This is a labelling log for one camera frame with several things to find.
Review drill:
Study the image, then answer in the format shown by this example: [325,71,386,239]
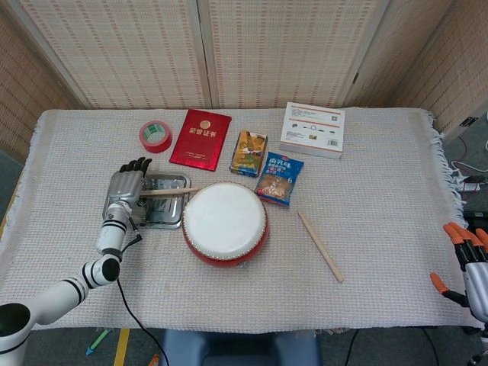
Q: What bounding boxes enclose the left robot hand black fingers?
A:
[106,156,153,209]

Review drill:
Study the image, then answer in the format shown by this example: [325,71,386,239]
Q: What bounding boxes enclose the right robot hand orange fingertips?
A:
[429,222,488,325]

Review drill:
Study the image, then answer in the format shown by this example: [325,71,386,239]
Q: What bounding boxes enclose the wooden drumstick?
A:
[140,186,200,197]
[297,209,345,283]

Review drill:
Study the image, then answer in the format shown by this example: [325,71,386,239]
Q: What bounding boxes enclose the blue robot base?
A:
[159,328,322,366]

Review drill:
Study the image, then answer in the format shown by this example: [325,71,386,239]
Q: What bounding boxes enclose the rectangular stainless steel tray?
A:
[101,173,191,230]

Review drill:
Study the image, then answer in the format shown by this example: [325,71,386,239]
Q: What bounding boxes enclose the red drum with white skin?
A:
[181,181,270,268]

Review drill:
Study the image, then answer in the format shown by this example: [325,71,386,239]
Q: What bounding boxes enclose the red tape roll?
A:
[137,120,174,154]

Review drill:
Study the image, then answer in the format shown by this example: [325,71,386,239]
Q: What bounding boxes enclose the black box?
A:
[463,210,488,232]

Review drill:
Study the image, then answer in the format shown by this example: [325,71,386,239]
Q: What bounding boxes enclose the red certificate booklet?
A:
[169,108,233,172]

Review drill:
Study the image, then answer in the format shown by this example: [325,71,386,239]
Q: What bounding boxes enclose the white woven tablecloth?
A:
[0,106,483,336]

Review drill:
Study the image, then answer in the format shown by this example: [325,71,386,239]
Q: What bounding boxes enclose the yellow snack box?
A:
[229,130,268,178]

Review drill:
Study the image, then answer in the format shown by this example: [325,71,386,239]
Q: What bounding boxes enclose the bamboo folding screen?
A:
[0,0,488,142]

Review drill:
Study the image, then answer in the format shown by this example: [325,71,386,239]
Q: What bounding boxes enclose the blue snack bag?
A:
[254,151,305,207]

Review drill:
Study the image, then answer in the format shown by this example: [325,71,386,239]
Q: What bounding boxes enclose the yellow floor tape strip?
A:
[113,328,131,366]

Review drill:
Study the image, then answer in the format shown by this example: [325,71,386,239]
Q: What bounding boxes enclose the white product box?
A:
[278,101,347,160]

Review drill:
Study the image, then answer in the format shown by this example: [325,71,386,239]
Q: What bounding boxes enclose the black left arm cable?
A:
[116,217,171,366]

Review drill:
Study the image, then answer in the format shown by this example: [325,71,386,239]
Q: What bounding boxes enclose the black floor cable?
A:
[345,328,361,366]
[421,327,442,366]

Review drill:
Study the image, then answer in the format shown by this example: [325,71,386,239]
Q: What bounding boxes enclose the white cable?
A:
[451,139,488,172]

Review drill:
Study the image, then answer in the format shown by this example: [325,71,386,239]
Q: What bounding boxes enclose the red cable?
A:
[456,135,470,162]

